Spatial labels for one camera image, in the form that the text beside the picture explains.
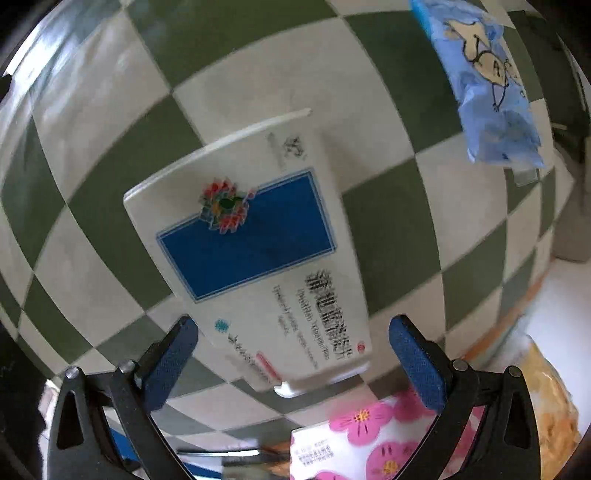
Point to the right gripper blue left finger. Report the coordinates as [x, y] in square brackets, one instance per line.
[163, 362]

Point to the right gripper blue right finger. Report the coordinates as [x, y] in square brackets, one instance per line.
[423, 361]

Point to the white box blue rectangle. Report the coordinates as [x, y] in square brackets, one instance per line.
[251, 234]

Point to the blue cartoon snack packet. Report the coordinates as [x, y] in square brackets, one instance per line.
[493, 107]

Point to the pink flower paper bag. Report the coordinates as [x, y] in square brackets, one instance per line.
[373, 442]

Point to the yellow snack bag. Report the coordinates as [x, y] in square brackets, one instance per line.
[556, 414]

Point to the green white checkered mat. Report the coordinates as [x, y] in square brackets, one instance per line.
[111, 91]

